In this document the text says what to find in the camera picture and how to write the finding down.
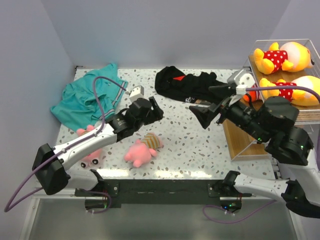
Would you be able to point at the teal striped-trim shirt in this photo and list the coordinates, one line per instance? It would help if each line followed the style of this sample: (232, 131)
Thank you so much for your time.
(79, 108)

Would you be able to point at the yellow polka-dot plush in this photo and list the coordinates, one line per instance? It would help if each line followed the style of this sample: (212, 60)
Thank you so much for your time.
(295, 96)
(290, 57)

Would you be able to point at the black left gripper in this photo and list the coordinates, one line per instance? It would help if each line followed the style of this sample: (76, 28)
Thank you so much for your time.
(155, 115)

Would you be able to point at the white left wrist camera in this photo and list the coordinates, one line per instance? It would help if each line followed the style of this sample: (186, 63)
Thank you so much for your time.
(136, 93)

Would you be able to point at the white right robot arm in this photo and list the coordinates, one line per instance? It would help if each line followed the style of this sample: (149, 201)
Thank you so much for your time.
(274, 125)

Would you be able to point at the black printed shirt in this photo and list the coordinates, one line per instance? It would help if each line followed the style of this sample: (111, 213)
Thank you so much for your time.
(172, 83)

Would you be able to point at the black-haired doll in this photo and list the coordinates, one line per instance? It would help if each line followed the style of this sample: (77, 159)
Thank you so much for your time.
(253, 96)

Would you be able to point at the pink pig plush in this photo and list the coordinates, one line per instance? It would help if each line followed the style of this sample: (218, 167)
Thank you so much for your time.
(143, 150)
(94, 157)

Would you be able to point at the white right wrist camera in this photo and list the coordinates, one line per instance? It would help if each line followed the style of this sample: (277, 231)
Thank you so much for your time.
(240, 81)

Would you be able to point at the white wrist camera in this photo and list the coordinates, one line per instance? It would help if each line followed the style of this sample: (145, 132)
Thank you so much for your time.
(240, 81)
(136, 93)

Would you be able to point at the aluminium frame rail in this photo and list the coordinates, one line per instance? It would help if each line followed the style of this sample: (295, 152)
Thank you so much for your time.
(162, 210)

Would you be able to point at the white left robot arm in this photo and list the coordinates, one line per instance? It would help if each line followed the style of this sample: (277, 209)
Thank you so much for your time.
(51, 164)

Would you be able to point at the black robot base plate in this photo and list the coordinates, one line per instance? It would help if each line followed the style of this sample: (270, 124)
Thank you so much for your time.
(118, 192)

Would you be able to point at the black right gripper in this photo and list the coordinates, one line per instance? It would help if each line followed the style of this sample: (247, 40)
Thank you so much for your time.
(204, 113)

